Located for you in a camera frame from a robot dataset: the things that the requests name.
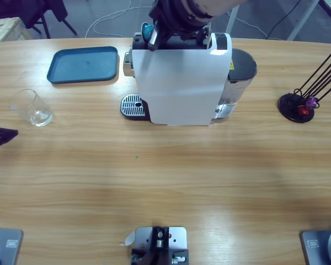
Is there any black chair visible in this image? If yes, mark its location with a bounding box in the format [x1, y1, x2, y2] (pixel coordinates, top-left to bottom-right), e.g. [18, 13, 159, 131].
[0, 0, 78, 39]

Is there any white capsule coffee machine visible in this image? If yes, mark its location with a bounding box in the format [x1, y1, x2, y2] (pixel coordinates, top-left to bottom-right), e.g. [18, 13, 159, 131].
[120, 32, 233, 127]

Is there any blue rectangular plastic tray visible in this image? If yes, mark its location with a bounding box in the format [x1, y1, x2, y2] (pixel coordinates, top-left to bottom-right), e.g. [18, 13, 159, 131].
[46, 46, 120, 85]

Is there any blue coffee capsule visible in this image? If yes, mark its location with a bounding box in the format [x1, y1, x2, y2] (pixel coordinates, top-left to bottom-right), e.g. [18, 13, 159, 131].
[141, 23, 156, 40]

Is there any pale wooden crate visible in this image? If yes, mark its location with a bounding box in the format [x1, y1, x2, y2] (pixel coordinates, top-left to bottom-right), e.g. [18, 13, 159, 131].
[0, 17, 34, 44]

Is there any black capsule holder with rods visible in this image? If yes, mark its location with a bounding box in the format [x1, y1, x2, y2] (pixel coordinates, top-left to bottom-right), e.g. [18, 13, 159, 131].
[277, 45, 331, 124]

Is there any white camera mount dark post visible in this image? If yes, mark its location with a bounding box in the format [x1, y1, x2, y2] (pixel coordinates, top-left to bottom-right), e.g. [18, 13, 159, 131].
[130, 226, 190, 265]

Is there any white metal table leg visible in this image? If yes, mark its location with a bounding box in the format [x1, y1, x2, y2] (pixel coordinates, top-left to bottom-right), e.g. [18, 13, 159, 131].
[225, 8, 240, 34]
[287, 0, 320, 41]

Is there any black floor cable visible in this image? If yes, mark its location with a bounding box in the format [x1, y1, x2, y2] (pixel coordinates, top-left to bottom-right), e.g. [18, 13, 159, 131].
[265, 0, 303, 39]

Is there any white looped floor cable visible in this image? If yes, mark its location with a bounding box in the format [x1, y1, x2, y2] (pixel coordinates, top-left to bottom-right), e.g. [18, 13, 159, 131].
[85, 0, 133, 38]

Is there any purple coffee capsule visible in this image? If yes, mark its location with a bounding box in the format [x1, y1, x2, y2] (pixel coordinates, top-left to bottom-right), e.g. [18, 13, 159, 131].
[305, 97, 320, 109]

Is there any white paper tape tag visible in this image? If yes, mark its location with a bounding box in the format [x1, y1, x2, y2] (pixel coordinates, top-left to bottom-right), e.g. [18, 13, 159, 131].
[119, 231, 136, 247]

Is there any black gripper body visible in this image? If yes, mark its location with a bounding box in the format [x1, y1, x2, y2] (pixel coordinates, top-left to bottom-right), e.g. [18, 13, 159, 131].
[148, 0, 213, 39]

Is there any clear water tank black lid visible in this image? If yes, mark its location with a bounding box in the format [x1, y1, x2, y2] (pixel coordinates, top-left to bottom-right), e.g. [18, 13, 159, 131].
[211, 48, 258, 124]

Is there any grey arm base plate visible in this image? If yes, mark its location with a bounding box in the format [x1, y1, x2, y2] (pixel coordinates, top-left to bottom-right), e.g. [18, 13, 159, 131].
[300, 226, 331, 265]
[0, 226, 24, 265]

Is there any clear drinking glass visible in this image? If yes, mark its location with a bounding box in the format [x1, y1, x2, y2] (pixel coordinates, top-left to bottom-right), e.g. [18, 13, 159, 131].
[8, 88, 55, 128]

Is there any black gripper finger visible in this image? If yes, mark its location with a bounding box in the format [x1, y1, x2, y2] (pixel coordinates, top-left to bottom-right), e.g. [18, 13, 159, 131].
[147, 20, 168, 52]
[195, 22, 213, 48]
[0, 126, 19, 151]

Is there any silver slotted drip tray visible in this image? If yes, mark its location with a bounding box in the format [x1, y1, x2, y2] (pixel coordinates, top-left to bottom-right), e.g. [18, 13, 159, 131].
[120, 93, 146, 118]

